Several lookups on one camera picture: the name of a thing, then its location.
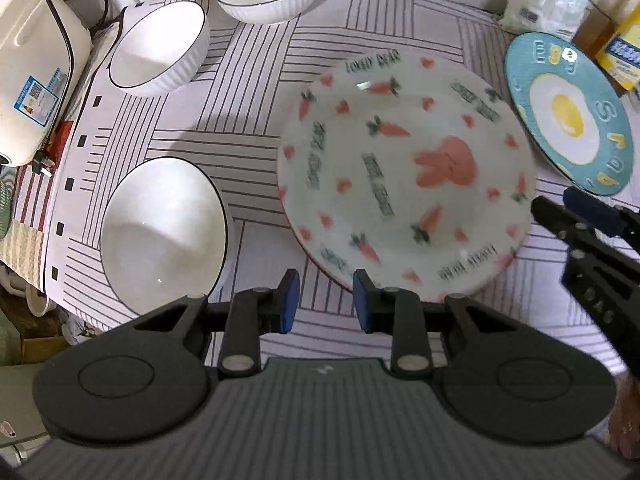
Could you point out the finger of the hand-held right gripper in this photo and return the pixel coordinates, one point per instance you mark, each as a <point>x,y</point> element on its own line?
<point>592,210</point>
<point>555,220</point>

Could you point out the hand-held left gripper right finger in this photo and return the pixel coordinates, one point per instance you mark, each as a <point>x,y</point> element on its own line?
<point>362,306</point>

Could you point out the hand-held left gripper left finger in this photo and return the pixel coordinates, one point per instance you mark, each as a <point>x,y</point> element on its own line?
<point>289,306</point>

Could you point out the blue egg print plate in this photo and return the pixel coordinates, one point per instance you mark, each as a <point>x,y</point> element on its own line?
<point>565,110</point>

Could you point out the carrot print plate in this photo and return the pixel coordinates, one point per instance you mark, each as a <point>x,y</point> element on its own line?
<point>400,170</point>

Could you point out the person's right forearm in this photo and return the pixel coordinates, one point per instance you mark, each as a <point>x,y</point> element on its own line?
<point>629,410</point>

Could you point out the cooking oil bottle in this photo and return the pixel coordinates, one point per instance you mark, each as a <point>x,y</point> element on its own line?
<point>615,45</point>

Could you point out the striped tablecloth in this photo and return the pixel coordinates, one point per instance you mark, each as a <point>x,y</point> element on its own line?
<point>240,110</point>

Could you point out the cardboard box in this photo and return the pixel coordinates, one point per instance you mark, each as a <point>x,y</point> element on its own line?
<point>42,350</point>

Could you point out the white cup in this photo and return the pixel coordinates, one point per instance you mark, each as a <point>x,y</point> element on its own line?
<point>35,300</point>

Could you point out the patchwork cloth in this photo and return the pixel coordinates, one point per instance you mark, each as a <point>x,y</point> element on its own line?
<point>27,210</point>

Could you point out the black power plug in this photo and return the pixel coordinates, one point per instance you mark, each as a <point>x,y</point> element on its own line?
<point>42,165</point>

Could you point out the white rice cooker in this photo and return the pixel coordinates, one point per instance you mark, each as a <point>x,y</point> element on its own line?
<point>30,60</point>

